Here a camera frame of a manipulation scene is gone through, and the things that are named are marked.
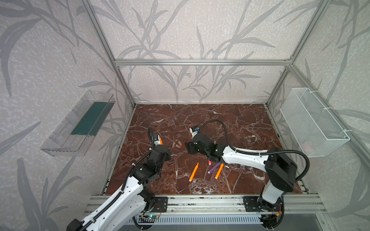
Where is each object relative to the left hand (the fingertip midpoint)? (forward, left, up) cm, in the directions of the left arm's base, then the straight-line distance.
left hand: (167, 143), depth 80 cm
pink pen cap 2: (+7, -1, -15) cm, 16 cm away
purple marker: (-9, -27, -15) cm, 32 cm away
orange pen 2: (-11, -15, -14) cm, 24 cm away
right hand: (+5, -12, -2) cm, 13 cm away
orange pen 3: (-11, -30, -14) cm, 35 cm away
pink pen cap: (+7, -6, -15) cm, 17 cm away
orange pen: (-5, +1, +10) cm, 11 cm away
